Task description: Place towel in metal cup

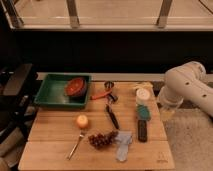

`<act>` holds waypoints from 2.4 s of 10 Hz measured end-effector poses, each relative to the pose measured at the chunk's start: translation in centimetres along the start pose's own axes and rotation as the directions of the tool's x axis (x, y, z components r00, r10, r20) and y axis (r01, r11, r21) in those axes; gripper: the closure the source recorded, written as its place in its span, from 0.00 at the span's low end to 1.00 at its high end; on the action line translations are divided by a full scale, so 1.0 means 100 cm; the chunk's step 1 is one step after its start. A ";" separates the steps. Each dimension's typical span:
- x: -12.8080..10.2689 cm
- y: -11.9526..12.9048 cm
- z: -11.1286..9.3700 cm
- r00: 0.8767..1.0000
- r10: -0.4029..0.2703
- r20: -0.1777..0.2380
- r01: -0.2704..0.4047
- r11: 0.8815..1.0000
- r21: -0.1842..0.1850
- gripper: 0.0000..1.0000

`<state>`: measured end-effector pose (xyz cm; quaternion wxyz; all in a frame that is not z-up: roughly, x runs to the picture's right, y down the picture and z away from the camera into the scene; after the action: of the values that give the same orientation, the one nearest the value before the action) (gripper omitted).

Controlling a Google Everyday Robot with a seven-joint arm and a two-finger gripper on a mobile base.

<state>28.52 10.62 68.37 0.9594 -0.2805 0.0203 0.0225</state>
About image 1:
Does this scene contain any light blue towel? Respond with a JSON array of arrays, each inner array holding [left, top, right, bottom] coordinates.
[[115, 131, 132, 162]]

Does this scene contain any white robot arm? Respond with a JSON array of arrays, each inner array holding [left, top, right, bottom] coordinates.
[[158, 61, 213, 117]]

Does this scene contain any dark metal cup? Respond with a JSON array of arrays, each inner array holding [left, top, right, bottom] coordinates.
[[104, 81, 114, 91]]

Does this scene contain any white cup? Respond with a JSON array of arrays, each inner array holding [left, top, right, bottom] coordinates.
[[136, 88, 151, 105]]

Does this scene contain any red bowl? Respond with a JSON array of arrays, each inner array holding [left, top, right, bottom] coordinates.
[[65, 77, 87, 97]]

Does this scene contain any orange fruit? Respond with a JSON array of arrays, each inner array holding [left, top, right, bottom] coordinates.
[[76, 115, 89, 129]]

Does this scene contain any teal brush head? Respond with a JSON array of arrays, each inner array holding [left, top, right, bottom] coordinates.
[[137, 105, 151, 121]]

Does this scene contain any black remote control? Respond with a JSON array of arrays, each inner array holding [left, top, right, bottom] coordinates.
[[138, 120, 147, 142]]

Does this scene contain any green plastic tray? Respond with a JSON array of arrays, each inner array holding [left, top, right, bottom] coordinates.
[[34, 74, 91, 109]]

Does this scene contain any metal fork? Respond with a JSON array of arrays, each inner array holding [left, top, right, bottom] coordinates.
[[67, 131, 86, 160]]

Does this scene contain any bunch of dark grapes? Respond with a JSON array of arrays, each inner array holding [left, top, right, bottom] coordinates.
[[88, 131, 118, 149]]

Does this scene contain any black handled utensil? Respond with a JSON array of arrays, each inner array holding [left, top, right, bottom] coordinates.
[[105, 94, 120, 130]]

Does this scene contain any orange handled tool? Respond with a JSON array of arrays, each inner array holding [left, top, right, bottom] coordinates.
[[90, 91, 112, 100]]

